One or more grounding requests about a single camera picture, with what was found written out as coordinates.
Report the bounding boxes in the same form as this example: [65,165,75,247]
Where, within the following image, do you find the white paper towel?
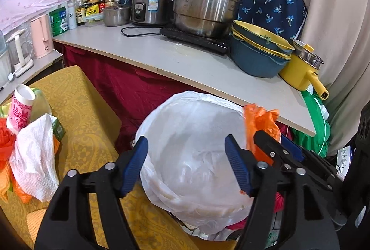
[9,113,60,202]

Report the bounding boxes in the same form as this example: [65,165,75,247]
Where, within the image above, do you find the small green drink carton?
[50,115,65,141]

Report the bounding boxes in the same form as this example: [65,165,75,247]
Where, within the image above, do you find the orange printed plastic bag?
[1,114,60,204]

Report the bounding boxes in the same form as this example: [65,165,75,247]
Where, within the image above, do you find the pink paper cup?
[6,84,36,135]

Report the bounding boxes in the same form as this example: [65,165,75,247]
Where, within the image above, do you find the yellow green snack bag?
[0,88,52,123]

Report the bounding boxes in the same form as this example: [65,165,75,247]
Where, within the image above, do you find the orange mesh cloth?
[26,209,46,243]

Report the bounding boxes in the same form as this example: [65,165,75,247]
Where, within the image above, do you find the trash bin with white liner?
[135,91,253,234]

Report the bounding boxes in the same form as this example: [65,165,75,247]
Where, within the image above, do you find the green plastic bag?
[292,91,330,158]

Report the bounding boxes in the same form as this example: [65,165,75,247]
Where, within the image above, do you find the yellow electric pot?
[279,39,329,100]

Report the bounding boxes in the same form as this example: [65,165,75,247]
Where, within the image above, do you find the red satin counter skirt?
[56,44,200,150]

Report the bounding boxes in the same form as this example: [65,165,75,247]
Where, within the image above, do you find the beige curtain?
[299,0,369,156]

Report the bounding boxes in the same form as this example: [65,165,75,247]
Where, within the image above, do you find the white dish rack with cover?
[0,31,11,88]

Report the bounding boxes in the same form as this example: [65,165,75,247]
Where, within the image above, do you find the stacked blue yellow basins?
[230,20,294,79]

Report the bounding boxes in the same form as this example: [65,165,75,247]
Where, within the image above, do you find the white glass blender kettle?
[6,29,33,78]

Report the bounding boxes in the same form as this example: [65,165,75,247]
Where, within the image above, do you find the black induction cooktop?
[159,28,230,55]

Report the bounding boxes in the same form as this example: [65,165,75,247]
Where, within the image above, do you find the pink electric kettle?
[30,14,54,59]

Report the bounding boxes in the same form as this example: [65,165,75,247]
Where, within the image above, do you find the green packet on counter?
[49,7,68,37]

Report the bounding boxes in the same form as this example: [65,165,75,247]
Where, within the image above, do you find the white bottle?
[67,0,77,30]

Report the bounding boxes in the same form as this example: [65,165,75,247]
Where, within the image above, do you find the dark soy sauce bottle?
[76,0,85,26]

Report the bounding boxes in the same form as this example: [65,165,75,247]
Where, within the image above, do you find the small steel lidded pot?
[103,0,131,27]

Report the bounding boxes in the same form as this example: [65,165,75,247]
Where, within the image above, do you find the steel rice cooker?
[131,0,173,26]

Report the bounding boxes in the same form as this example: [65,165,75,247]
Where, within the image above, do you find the black power cable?
[120,25,163,38]

